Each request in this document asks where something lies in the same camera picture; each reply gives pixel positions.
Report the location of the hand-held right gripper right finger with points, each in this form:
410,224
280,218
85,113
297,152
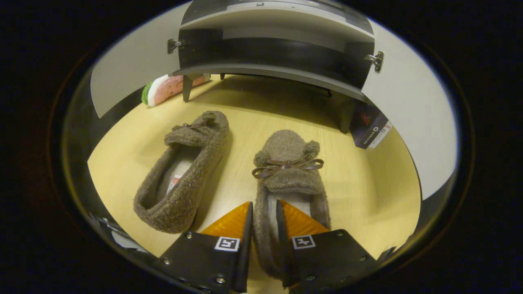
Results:
284,253

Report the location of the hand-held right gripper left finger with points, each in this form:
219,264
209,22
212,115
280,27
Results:
246,245

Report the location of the brown fuzzy shoe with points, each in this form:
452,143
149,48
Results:
179,204
288,181

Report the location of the white cabinet door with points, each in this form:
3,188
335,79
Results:
421,122
130,69

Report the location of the white grey shoe cabinet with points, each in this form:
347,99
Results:
269,53

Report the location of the dark flat packet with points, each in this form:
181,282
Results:
367,124

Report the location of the watermelon slice plush toy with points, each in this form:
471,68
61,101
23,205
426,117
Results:
167,90

